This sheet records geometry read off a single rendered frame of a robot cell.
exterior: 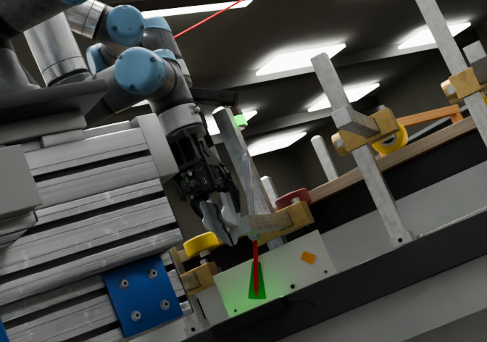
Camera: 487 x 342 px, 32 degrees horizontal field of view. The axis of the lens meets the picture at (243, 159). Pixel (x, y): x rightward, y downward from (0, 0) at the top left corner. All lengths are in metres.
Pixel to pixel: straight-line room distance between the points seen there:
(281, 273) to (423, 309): 0.30
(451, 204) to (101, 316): 1.08
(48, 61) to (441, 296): 0.90
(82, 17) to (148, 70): 0.36
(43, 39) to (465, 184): 1.00
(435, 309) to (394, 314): 0.08
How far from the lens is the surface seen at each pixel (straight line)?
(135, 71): 1.36
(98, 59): 1.79
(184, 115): 1.45
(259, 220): 1.59
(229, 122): 1.85
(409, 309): 1.78
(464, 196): 1.96
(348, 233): 2.00
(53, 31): 1.44
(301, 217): 1.79
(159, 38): 1.83
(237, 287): 1.84
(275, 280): 1.81
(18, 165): 0.90
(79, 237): 1.04
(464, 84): 1.74
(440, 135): 1.92
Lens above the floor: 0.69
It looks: 10 degrees up
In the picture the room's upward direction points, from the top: 23 degrees counter-clockwise
